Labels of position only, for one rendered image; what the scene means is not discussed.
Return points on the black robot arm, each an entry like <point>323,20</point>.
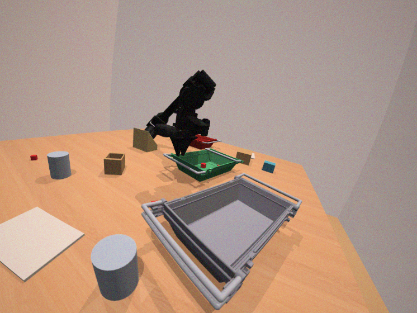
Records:
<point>197,89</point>

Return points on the grey cylinder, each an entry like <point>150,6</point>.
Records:
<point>115,264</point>
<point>59,164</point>

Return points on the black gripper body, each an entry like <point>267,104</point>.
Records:
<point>165,130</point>

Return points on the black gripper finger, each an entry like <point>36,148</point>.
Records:
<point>186,142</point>
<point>177,141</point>

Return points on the teal cube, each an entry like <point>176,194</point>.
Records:
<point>268,166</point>

